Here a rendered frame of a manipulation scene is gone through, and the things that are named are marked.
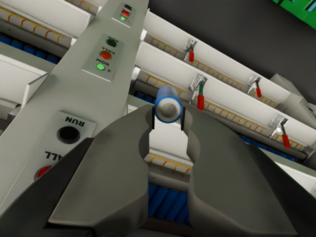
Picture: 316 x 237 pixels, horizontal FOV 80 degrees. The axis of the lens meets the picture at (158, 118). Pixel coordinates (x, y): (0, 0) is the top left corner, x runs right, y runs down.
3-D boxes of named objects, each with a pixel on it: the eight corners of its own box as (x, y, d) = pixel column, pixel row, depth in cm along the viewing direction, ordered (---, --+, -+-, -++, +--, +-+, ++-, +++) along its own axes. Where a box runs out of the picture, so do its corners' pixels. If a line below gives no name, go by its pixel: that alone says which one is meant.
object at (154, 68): (138, 38, 43) (144, 42, 31) (309, 126, 62) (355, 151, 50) (107, 114, 50) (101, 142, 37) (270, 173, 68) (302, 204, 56)
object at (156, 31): (145, 11, 57) (150, 6, 45) (282, 89, 76) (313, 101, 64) (120, 72, 64) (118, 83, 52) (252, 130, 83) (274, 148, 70)
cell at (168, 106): (180, 91, 18) (188, 106, 12) (169, 107, 18) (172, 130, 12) (164, 81, 18) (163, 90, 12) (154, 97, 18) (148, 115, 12)
